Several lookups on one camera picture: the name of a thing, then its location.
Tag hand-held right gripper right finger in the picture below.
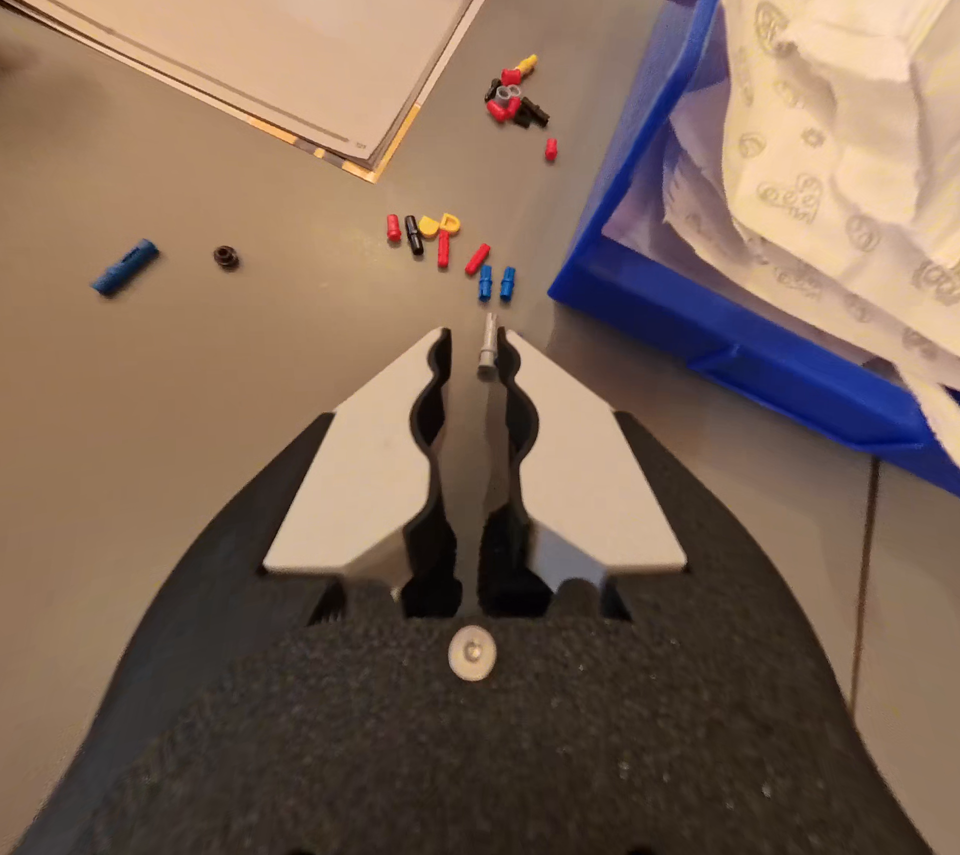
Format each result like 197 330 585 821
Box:
478 327 689 618

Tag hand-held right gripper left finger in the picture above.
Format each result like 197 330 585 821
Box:
261 327 462 618

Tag small grey brick pin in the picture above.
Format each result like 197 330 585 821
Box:
477 312 501 384

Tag grey desk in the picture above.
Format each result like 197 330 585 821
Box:
0 0 960 855

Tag blue plastic bin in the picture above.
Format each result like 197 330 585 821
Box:
547 0 960 496

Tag long blue brick pin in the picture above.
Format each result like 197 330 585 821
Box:
90 237 161 298

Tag scattered small brick pins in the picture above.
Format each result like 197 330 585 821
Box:
384 52 560 305

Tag white printed paper bags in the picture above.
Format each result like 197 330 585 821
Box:
603 0 960 466

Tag open instruction booklet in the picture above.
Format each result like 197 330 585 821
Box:
0 0 520 185

